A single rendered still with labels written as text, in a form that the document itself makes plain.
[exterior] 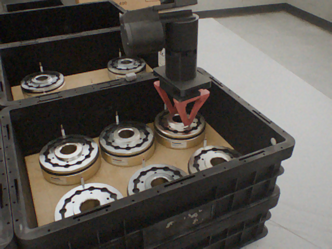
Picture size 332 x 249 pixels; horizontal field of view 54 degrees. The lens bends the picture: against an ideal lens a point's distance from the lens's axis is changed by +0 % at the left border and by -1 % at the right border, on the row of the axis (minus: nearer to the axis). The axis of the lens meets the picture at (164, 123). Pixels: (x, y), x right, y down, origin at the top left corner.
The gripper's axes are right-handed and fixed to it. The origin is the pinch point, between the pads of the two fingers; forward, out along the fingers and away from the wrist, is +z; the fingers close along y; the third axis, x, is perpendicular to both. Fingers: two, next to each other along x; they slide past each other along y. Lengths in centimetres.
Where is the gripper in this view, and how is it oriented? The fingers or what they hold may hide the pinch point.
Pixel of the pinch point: (180, 115)
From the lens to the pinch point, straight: 64.7
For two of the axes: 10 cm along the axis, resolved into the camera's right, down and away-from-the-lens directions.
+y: 5.2, 4.8, -7.1
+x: 8.5, -3.1, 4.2
